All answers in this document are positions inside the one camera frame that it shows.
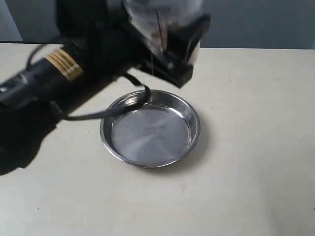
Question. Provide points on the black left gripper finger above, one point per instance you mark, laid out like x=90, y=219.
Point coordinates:
x=183, y=40

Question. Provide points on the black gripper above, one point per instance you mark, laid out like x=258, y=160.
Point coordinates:
x=101, y=40

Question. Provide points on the clear plastic shaker bottle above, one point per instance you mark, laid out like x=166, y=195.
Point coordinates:
x=154, y=18

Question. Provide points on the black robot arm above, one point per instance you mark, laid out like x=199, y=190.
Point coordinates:
x=38, y=97

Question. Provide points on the round stainless steel tray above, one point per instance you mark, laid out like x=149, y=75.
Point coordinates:
x=165, y=130

